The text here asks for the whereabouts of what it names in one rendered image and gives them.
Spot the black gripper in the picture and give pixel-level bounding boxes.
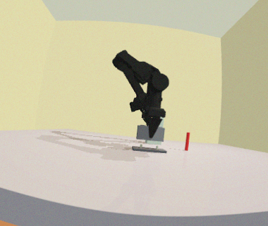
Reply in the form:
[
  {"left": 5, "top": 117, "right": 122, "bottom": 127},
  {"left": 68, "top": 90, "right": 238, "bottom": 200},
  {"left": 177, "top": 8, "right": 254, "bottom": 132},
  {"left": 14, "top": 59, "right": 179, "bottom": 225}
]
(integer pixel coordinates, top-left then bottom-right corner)
[{"left": 142, "top": 93, "right": 166, "bottom": 138}]

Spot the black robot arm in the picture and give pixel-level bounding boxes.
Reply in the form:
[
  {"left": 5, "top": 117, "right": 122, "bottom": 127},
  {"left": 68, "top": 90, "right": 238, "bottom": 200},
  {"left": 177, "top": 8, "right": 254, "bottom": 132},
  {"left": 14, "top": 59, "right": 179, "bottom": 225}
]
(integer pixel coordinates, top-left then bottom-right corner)
[{"left": 112, "top": 50, "right": 170, "bottom": 113}]

